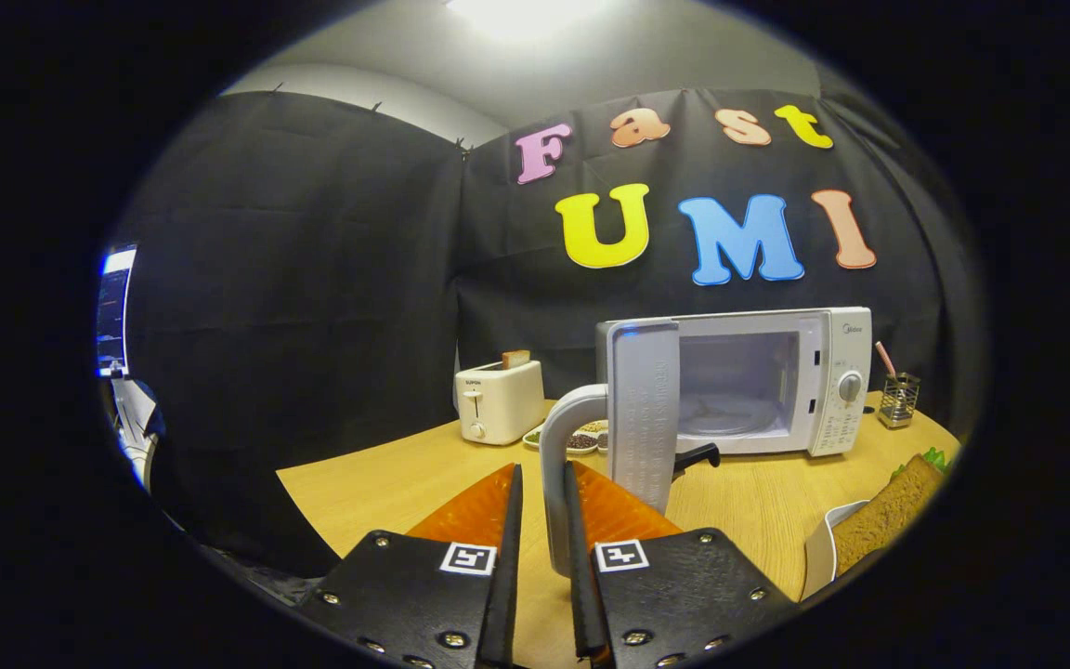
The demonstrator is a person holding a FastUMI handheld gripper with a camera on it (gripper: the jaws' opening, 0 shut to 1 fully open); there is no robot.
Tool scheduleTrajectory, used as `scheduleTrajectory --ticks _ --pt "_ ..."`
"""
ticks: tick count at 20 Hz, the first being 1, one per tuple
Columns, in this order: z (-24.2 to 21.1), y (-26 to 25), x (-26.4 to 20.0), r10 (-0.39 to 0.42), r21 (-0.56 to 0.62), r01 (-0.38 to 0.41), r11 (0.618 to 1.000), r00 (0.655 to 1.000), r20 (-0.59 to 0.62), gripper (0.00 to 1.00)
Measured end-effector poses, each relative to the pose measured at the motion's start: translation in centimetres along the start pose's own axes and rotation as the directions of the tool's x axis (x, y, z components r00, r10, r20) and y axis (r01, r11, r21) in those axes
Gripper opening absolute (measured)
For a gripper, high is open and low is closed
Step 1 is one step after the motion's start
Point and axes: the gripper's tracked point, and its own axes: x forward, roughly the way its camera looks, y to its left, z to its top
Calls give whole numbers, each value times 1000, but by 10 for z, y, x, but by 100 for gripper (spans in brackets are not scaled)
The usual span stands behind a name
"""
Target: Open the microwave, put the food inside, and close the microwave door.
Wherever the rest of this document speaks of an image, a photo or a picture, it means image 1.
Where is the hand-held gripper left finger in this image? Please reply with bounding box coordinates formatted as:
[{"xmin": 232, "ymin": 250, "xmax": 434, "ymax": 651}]
[{"xmin": 298, "ymin": 464, "xmax": 525, "ymax": 669}]

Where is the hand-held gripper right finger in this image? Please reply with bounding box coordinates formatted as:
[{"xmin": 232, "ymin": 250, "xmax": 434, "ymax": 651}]
[{"xmin": 561, "ymin": 459, "xmax": 801, "ymax": 669}]

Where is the white microwave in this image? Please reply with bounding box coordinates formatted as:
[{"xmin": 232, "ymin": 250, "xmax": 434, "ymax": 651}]
[{"xmin": 540, "ymin": 307, "xmax": 873, "ymax": 579}]

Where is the brown bread lettuce sandwich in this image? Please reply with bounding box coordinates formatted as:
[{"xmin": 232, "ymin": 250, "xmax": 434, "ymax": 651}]
[{"xmin": 832, "ymin": 447, "xmax": 954, "ymax": 577}]

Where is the small dish of seeds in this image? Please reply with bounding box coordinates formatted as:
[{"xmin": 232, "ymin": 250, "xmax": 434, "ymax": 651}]
[{"xmin": 523, "ymin": 420, "xmax": 610, "ymax": 456}]

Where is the cream toaster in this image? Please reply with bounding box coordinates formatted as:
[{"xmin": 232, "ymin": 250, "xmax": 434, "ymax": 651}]
[{"xmin": 454, "ymin": 360, "xmax": 546, "ymax": 446}]

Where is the white rectangular tray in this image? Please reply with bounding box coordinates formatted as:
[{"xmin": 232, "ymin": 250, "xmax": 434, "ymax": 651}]
[{"xmin": 800, "ymin": 500, "xmax": 870, "ymax": 600}]

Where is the black backdrop cloth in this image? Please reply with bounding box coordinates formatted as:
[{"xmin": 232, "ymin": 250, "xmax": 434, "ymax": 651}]
[{"xmin": 112, "ymin": 88, "xmax": 982, "ymax": 577}]

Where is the computer monitor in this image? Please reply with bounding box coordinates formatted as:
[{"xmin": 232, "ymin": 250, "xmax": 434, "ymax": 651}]
[{"xmin": 95, "ymin": 243, "xmax": 138, "ymax": 379}]

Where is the black handle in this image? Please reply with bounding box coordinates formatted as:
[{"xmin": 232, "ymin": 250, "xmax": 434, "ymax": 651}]
[{"xmin": 672, "ymin": 443, "xmax": 722, "ymax": 482}]

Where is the metal wire holder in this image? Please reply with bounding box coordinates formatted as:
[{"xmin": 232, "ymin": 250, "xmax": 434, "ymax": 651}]
[{"xmin": 878, "ymin": 373, "xmax": 921, "ymax": 429}]

